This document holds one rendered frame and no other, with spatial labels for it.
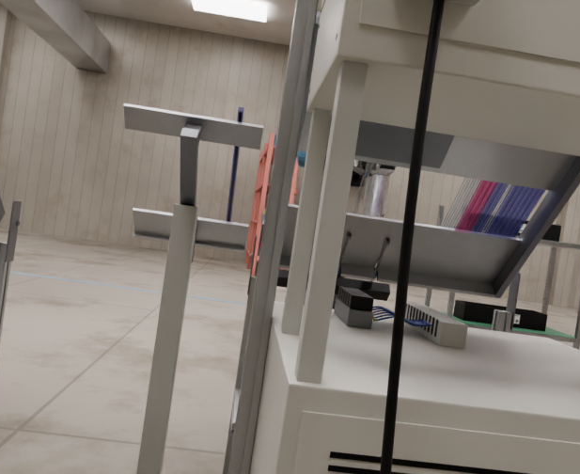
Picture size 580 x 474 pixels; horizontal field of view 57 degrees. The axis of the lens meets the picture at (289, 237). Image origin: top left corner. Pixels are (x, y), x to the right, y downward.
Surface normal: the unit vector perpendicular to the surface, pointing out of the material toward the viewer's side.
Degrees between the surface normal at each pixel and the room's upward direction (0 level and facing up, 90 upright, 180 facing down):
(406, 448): 90
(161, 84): 90
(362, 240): 133
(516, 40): 90
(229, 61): 90
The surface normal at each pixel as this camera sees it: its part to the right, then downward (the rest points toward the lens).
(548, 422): 0.08, 0.04
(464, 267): -0.04, 0.70
